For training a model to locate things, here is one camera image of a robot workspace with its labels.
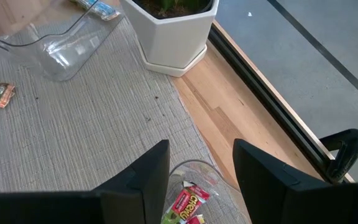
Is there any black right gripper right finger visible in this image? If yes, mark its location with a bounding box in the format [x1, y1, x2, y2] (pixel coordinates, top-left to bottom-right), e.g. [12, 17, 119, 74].
[232, 138, 332, 224]

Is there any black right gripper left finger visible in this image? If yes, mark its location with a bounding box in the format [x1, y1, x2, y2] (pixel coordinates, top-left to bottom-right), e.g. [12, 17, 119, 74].
[93, 139, 171, 224]

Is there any red chewy granola bar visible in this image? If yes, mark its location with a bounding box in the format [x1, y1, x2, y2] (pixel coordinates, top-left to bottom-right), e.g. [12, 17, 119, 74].
[161, 183, 211, 224]
[185, 213, 208, 224]

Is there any light blue granola bar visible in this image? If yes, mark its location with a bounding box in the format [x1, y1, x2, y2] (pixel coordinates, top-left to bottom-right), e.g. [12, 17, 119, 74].
[70, 0, 121, 22]

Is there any clear plastic bin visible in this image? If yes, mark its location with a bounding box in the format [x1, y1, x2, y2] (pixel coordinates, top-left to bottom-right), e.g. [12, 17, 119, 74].
[0, 0, 126, 82]
[163, 159, 251, 224]

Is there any grey woven table mat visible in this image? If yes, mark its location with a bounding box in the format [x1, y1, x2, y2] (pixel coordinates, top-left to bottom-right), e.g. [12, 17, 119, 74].
[0, 17, 229, 224]

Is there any white hexagonal plant pot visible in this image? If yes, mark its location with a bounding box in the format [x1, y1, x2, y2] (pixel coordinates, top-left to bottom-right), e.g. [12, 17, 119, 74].
[119, 0, 220, 78]

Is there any black clamp handle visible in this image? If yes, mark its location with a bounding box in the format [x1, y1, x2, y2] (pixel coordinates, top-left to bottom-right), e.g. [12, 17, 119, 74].
[318, 128, 358, 184]

